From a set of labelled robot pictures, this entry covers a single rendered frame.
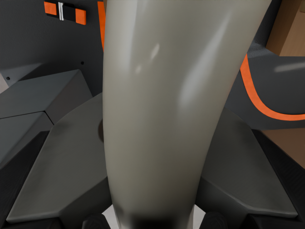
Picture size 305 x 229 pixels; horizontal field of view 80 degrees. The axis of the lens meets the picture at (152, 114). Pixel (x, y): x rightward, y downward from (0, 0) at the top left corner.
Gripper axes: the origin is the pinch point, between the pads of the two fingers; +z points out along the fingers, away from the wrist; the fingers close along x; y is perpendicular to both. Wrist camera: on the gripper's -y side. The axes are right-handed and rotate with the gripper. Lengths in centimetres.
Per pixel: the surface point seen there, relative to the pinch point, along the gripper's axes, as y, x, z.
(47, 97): 31, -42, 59
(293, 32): 6, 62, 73
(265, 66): 26, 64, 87
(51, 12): 1, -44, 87
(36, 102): 32, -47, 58
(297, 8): -2, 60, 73
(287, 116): 60, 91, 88
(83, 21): 4, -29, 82
